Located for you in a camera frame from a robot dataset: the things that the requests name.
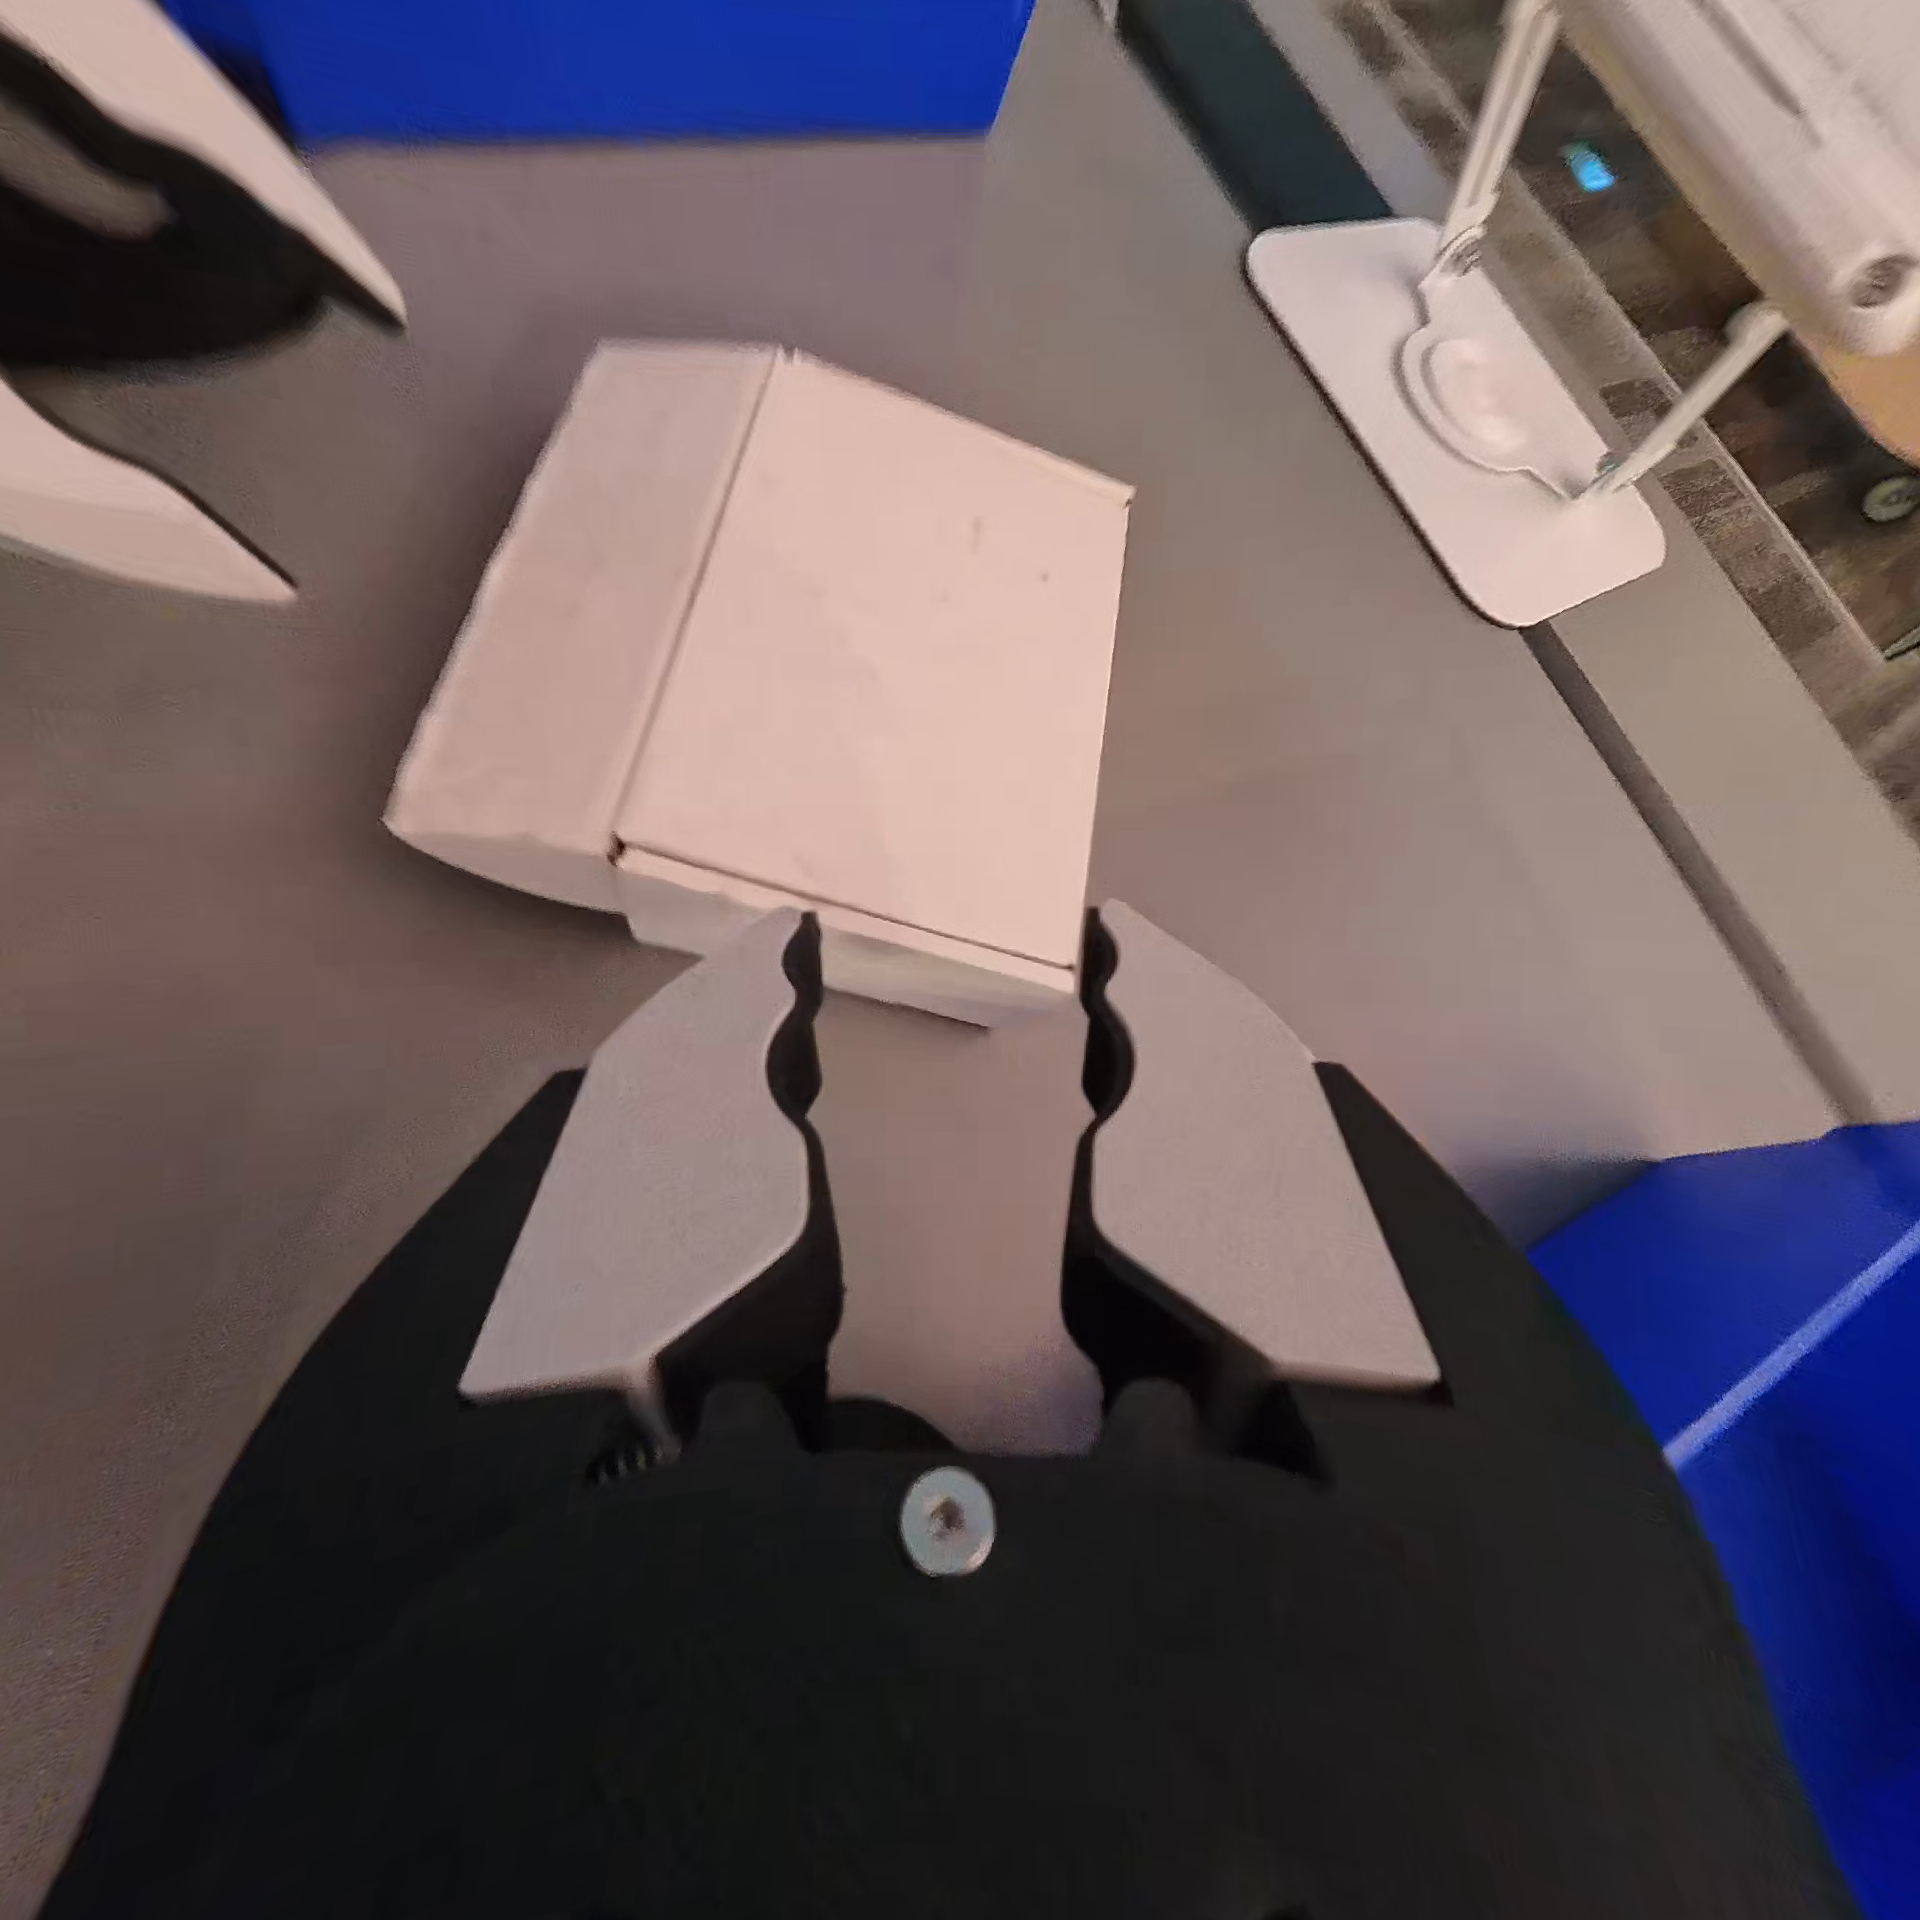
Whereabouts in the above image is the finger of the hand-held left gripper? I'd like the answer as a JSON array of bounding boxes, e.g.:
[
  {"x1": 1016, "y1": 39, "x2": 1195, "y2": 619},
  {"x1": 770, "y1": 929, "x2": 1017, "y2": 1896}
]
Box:
[
  {"x1": 0, "y1": 0, "x2": 410, "y2": 368},
  {"x1": 0, "y1": 368, "x2": 299, "y2": 606}
]

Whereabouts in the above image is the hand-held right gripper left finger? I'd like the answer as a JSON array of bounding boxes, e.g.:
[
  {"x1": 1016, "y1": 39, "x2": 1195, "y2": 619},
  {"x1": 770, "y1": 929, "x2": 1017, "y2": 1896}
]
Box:
[{"x1": 457, "y1": 904, "x2": 847, "y2": 1441}]

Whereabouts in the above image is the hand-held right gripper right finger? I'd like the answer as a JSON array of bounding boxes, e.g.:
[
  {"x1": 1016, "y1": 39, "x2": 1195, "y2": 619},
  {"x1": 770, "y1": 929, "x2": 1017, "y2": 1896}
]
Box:
[{"x1": 1059, "y1": 897, "x2": 1446, "y2": 1434}]

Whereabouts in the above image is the blue plastic bin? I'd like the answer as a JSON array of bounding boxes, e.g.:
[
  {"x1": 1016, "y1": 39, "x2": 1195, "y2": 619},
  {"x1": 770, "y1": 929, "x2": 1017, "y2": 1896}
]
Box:
[
  {"x1": 1529, "y1": 1118, "x2": 1920, "y2": 1920},
  {"x1": 158, "y1": 0, "x2": 1039, "y2": 149}
]

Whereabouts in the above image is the white cardboard mailer box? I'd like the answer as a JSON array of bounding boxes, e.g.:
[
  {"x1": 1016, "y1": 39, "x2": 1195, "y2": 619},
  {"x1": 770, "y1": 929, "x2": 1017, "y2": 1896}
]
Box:
[{"x1": 382, "y1": 336, "x2": 1136, "y2": 1033}]

